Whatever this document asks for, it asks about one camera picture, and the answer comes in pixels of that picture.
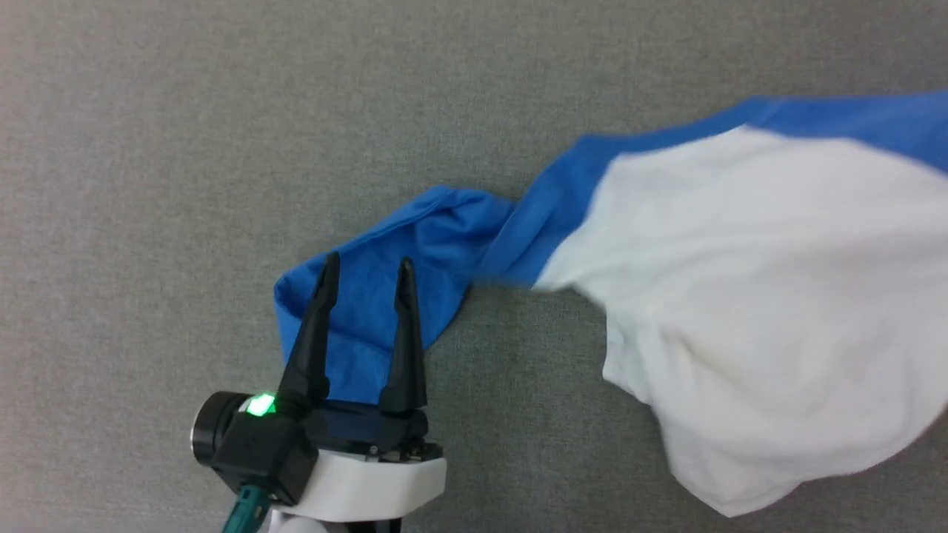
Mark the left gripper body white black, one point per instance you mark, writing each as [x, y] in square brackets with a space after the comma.
[370, 481]

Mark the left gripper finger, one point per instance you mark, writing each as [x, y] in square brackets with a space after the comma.
[406, 363]
[311, 363]

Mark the blue and white t-shirt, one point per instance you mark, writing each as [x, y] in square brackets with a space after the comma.
[740, 296]

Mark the grey fabric work surface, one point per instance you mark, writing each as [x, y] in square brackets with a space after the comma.
[148, 148]

